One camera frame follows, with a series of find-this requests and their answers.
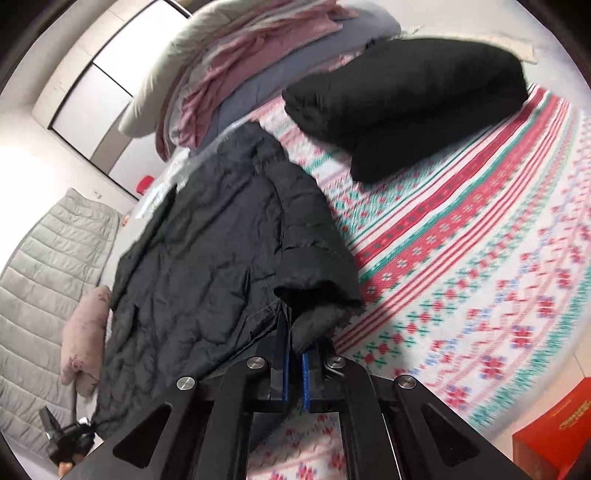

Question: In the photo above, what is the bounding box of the clear plastic bag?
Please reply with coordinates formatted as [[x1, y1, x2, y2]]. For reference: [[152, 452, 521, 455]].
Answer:
[[134, 138, 218, 217]]

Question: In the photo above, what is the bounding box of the red box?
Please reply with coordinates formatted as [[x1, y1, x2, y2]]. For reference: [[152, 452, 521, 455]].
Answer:
[[512, 383, 591, 480]]

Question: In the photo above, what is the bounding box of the cream white duvet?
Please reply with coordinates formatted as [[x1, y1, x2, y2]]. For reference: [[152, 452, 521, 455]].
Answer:
[[118, 0, 296, 138]]

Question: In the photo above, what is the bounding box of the pink cloth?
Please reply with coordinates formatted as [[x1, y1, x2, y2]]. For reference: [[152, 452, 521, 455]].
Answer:
[[154, 0, 342, 161]]

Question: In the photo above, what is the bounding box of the pile of folded bedding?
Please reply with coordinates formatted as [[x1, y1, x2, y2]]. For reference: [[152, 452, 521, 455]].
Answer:
[[169, 9, 403, 149]]

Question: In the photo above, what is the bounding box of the patterned red green bed sheet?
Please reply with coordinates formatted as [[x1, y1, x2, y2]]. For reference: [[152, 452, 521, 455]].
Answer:
[[249, 83, 591, 480]]

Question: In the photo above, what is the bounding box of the folded black garment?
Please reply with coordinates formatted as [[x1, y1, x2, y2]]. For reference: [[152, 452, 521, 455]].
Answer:
[[281, 37, 530, 184]]

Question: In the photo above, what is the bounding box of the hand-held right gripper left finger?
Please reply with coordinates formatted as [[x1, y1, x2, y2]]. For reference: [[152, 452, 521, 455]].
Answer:
[[78, 308, 293, 480]]

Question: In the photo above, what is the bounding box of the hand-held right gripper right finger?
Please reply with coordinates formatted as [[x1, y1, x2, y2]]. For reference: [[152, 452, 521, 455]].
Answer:
[[301, 340, 532, 480]]

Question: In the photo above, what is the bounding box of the black quilted puffer jacket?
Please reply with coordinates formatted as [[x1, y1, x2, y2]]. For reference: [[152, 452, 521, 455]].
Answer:
[[90, 122, 366, 440]]

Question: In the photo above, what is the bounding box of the white wardrobe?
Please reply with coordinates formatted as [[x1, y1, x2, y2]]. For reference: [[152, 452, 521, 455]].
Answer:
[[32, 0, 195, 200]]

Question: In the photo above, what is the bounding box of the pink floral pillow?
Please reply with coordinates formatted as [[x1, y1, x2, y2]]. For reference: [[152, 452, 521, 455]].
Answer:
[[60, 285, 113, 398]]

